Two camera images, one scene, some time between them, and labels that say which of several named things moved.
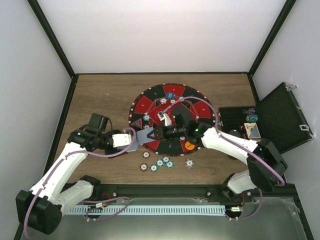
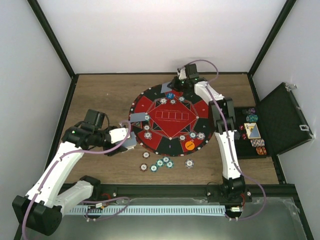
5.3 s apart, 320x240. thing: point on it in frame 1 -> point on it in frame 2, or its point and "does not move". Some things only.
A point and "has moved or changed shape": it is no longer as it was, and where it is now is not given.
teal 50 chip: [146, 117] does not move
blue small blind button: [170, 95] does not move
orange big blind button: [189, 146] does not move
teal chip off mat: [170, 164] does not move
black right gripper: [162, 133] -> [174, 84]
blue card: [142, 136] -> [136, 117]
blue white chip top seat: [163, 100] does not move
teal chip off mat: [159, 162] does not move
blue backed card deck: [134, 147] has moved or changed shape
